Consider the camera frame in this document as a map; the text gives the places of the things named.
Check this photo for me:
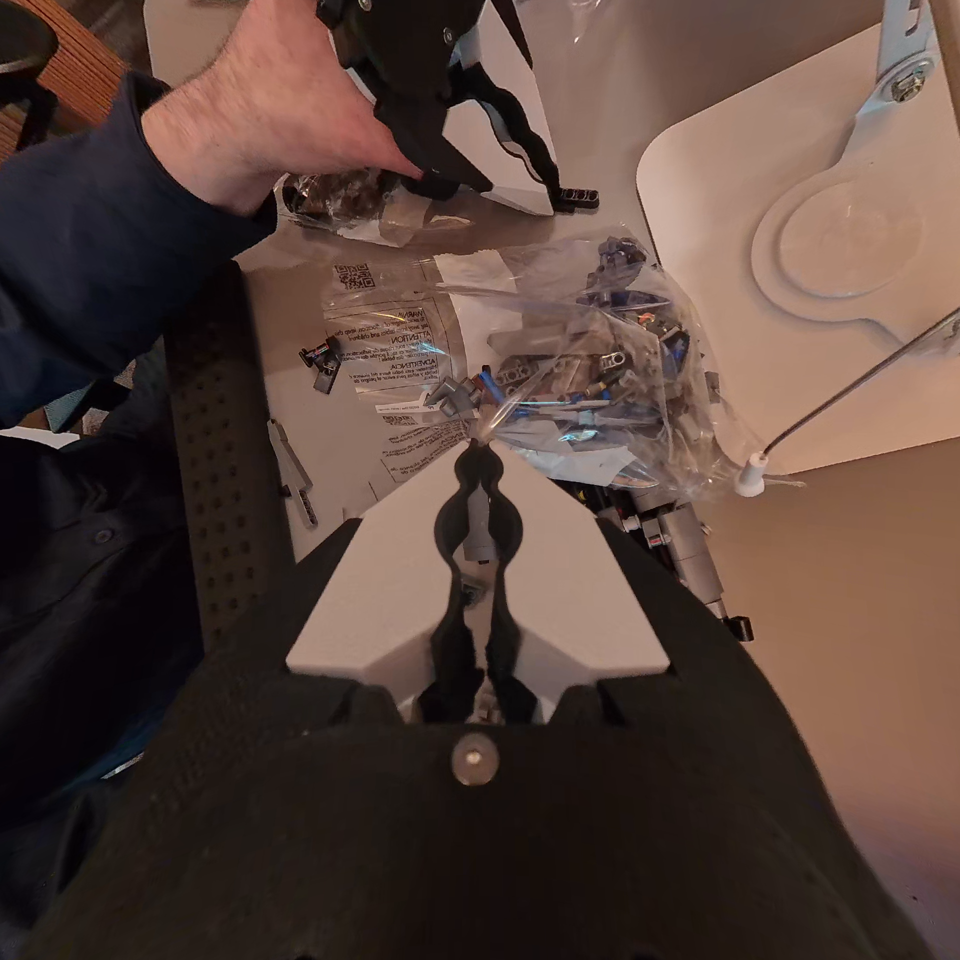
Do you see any person's left hand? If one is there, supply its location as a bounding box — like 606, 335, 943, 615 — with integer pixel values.
141, 0, 423, 220

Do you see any clear bag of black parts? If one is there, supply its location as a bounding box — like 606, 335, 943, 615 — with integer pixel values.
279, 168, 475, 245

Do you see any white wooden book stand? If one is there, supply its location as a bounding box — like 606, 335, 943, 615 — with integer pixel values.
636, 0, 960, 475

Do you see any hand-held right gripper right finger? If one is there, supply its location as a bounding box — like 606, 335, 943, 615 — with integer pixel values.
489, 439, 672, 704

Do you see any grey lego connector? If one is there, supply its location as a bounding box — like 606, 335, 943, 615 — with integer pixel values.
461, 483, 501, 565

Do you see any clear bag of grey parts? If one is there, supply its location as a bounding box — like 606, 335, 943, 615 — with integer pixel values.
427, 232, 807, 504

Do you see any page holder cord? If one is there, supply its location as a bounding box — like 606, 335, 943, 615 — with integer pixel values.
733, 307, 960, 498

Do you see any black dotted edge pad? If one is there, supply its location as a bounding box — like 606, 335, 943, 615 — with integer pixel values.
165, 262, 295, 661

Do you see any person's left forearm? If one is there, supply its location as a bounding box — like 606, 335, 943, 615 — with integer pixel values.
0, 71, 279, 429

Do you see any long grey lego beam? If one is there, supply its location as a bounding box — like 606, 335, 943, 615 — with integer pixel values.
268, 418, 320, 528

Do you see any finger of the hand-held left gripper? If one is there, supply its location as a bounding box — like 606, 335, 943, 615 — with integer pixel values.
448, 37, 564, 192
480, 180, 560, 220

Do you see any partly built lego car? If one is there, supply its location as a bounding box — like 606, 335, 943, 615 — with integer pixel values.
577, 480, 755, 642

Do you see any small black grey lego piece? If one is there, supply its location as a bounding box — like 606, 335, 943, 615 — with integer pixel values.
300, 337, 342, 395

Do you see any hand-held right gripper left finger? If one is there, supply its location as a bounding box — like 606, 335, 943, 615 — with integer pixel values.
285, 441, 471, 708

